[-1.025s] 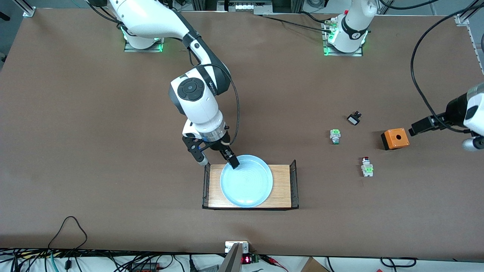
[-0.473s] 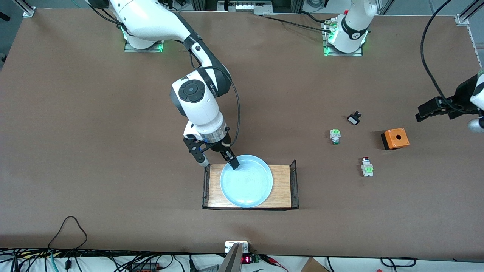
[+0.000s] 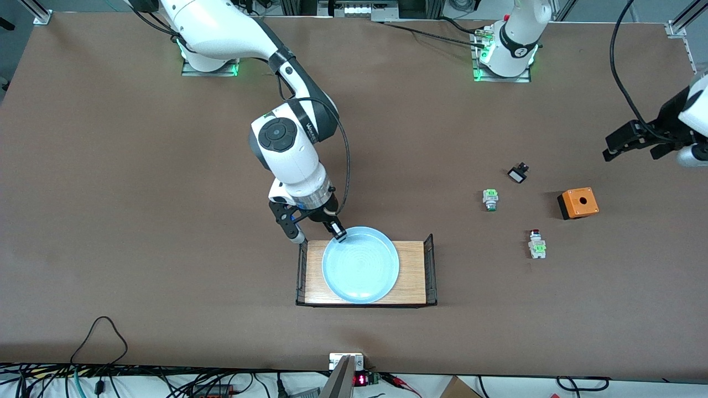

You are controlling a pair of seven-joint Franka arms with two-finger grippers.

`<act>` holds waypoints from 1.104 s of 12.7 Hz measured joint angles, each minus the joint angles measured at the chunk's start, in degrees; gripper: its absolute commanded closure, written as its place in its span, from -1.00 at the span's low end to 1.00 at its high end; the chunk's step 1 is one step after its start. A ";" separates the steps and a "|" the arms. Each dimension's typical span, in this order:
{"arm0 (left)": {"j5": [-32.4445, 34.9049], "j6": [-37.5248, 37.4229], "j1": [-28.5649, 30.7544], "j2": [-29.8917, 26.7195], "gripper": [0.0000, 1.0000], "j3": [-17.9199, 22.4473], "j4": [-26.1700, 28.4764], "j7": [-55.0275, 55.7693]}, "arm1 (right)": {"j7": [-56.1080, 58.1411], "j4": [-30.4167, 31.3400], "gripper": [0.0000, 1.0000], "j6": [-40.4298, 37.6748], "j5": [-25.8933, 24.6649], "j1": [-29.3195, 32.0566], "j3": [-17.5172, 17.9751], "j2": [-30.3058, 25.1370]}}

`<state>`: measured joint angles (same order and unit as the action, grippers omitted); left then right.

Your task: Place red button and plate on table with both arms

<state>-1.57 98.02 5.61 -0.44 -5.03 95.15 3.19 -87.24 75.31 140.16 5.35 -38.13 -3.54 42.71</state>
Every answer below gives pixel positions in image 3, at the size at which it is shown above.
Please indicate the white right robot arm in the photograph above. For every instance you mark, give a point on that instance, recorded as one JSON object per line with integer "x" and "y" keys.
{"x": 287, "y": 160}

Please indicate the light blue round plate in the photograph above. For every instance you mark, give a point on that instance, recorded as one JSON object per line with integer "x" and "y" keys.
{"x": 359, "y": 271}

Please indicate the orange button enclosure box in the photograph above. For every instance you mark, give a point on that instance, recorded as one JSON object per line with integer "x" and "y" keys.
{"x": 589, "y": 209}

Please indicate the aluminium corner bracket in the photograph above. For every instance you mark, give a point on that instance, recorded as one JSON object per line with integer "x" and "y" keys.
{"x": 41, "y": 16}
{"x": 676, "y": 27}

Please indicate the red push button switch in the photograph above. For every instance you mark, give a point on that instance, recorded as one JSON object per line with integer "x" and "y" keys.
{"x": 537, "y": 249}

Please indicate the red and black probe leads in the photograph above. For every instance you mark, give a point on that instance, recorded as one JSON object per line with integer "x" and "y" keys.
{"x": 395, "y": 379}

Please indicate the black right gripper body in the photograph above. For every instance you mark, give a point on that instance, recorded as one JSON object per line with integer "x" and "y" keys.
{"x": 319, "y": 214}

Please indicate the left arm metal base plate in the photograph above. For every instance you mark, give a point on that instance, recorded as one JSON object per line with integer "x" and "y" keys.
{"x": 498, "y": 79}

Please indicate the metal pole mount bracket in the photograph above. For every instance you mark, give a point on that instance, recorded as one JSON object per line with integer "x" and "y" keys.
{"x": 358, "y": 362}

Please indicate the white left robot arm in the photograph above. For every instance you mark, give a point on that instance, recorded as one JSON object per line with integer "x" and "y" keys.
{"x": 517, "y": 38}

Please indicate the red digit display board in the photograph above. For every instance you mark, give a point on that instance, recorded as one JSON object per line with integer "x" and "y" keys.
{"x": 360, "y": 380}

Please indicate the black square white-capped button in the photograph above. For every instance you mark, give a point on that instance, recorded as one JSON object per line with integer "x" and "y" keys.
{"x": 517, "y": 176}

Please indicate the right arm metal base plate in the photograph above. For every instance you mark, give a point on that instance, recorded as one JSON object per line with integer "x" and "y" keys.
{"x": 191, "y": 73}

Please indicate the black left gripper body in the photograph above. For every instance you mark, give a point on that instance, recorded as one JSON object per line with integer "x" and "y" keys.
{"x": 661, "y": 129}

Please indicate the metal device with white lights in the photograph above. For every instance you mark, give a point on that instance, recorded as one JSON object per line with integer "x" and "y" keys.
{"x": 357, "y": 10}

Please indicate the grey camera pole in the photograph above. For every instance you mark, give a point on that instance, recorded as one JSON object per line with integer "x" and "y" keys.
{"x": 340, "y": 381}

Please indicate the green push button switch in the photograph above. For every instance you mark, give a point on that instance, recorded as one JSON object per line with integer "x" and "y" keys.
{"x": 490, "y": 196}

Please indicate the brown cardboard piece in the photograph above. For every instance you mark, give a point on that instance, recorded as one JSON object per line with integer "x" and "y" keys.
{"x": 456, "y": 389}

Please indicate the perforated metal edge strip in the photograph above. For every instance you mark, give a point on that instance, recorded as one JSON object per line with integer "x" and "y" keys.
{"x": 688, "y": 50}

